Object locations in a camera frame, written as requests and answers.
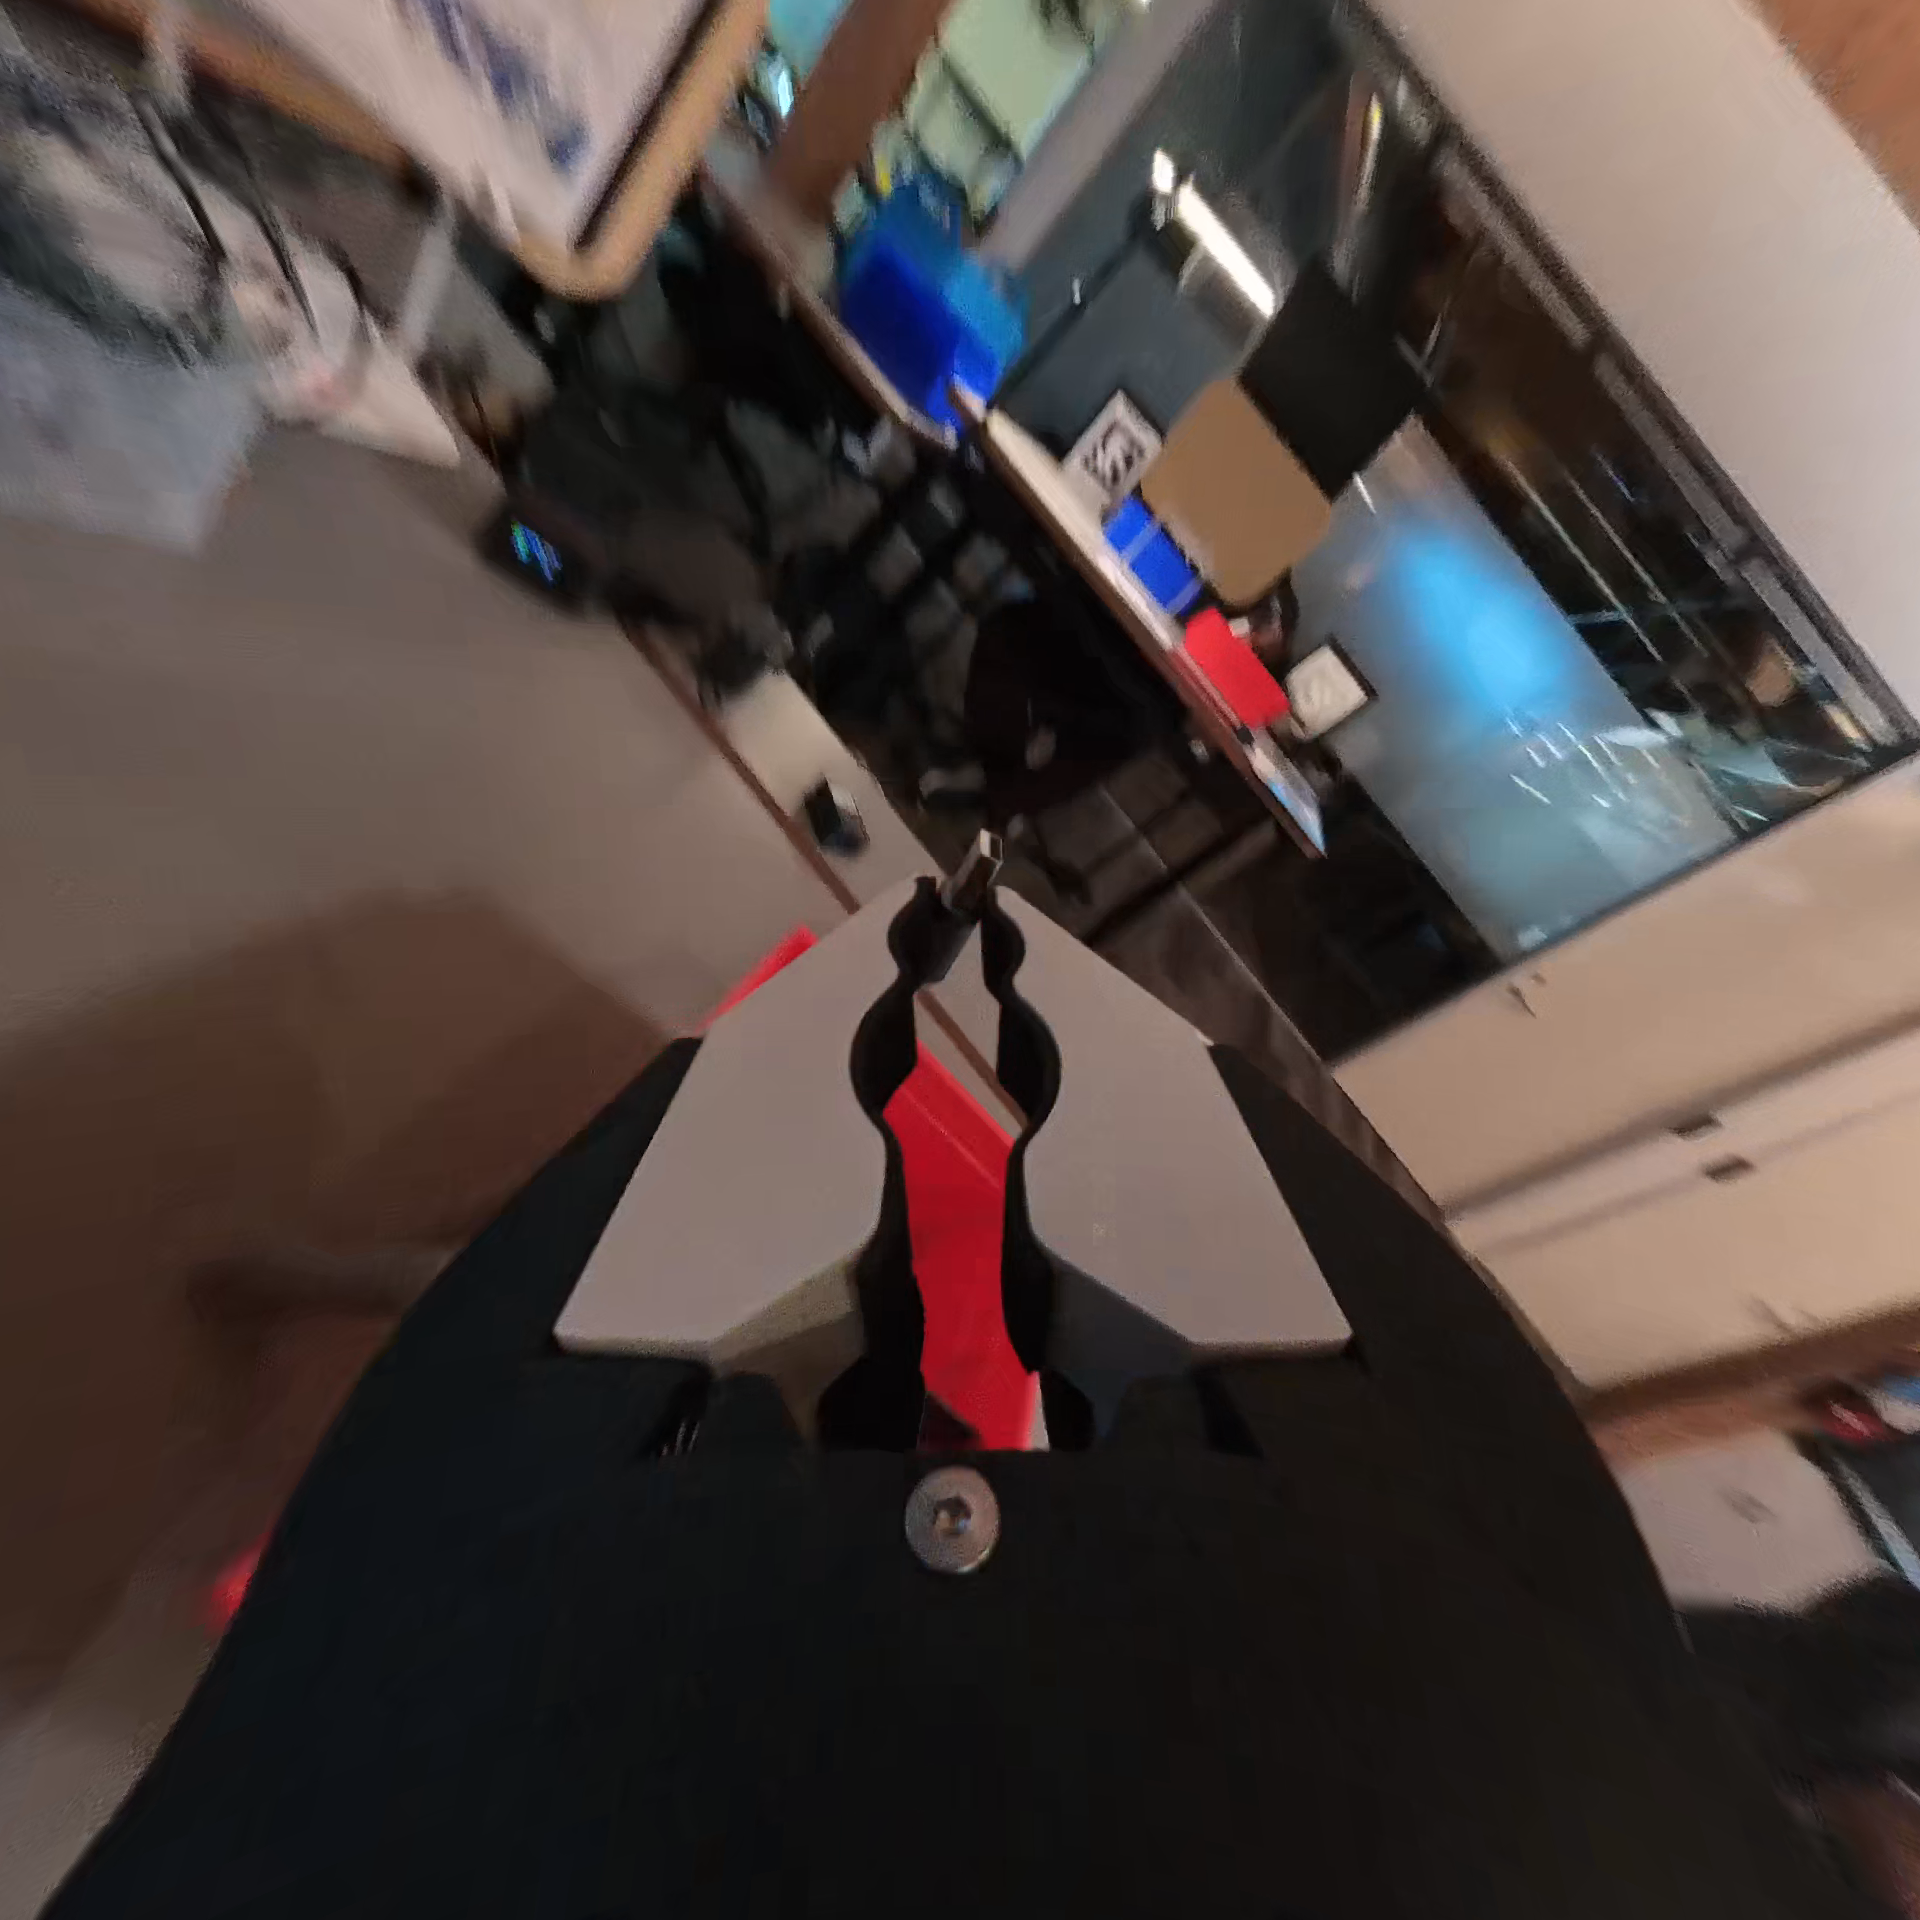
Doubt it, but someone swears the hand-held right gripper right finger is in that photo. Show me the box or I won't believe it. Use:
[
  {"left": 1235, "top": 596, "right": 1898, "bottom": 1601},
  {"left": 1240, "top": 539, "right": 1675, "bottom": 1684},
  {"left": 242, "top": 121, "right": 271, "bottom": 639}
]
[{"left": 976, "top": 884, "right": 1360, "bottom": 1425}]

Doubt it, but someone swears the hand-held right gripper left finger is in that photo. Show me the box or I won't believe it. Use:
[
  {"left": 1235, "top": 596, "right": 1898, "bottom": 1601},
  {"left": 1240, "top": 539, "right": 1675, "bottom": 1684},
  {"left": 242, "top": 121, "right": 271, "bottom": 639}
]
[{"left": 550, "top": 879, "right": 923, "bottom": 1425}]

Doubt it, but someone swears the red plastic bin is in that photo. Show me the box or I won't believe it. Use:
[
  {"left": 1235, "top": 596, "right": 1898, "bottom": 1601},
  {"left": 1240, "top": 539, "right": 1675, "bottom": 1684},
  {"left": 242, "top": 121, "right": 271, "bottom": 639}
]
[{"left": 202, "top": 928, "right": 1045, "bottom": 1637}]

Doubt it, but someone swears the black usb cable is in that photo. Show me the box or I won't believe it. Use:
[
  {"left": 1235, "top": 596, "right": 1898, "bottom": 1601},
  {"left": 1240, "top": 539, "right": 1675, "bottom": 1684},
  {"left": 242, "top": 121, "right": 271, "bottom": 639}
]
[{"left": 930, "top": 829, "right": 1010, "bottom": 963}]

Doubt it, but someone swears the framed printed tag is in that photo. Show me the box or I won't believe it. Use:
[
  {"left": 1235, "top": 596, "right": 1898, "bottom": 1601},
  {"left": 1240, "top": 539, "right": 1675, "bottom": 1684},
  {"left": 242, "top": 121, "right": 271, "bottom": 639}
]
[
  {"left": 1286, "top": 643, "right": 1374, "bottom": 741},
  {"left": 1063, "top": 393, "right": 1164, "bottom": 496}
]

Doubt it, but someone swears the small red bin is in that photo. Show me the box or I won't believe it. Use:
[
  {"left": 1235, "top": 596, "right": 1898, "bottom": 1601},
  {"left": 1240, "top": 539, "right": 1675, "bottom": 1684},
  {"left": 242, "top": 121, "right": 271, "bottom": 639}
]
[{"left": 1182, "top": 607, "right": 1296, "bottom": 728}]

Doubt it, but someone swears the white door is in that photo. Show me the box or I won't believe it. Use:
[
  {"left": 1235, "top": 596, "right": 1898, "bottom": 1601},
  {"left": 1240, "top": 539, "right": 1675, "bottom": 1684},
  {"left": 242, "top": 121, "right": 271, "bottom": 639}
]
[{"left": 1447, "top": 1035, "right": 1920, "bottom": 1389}]

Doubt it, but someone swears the wooden table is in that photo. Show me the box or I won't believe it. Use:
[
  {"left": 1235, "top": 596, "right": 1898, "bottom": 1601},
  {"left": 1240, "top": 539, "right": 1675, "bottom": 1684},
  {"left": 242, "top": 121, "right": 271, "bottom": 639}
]
[{"left": 950, "top": 381, "right": 1328, "bottom": 859}]

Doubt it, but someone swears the blue bin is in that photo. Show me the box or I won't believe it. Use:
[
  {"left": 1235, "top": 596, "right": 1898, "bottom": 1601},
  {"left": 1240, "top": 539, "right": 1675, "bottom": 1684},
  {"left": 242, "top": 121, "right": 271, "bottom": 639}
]
[{"left": 1101, "top": 499, "right": 1210, "bottom": 620}]

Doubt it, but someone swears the tan sign board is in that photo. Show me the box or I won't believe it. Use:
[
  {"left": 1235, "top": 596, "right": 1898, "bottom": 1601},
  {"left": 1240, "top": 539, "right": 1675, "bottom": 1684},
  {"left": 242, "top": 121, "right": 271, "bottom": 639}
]
[{"left": 1140, "top": 374, "right": 1336, "bottom": 607}]

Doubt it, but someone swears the stack of blue bins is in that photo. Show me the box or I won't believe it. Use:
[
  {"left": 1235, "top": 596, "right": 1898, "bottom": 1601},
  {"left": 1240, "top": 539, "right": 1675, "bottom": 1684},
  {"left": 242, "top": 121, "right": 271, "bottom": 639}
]
[{"left": 832, "top": 180, "right": 1028, "bottom": 429}]

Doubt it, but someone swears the instruction sign on stand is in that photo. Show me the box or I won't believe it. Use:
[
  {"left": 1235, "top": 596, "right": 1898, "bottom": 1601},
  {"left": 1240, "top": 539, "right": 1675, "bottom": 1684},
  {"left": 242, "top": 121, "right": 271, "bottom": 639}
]
[{"left": 151, "top": 0, "right": 770, "bottom": 302}]

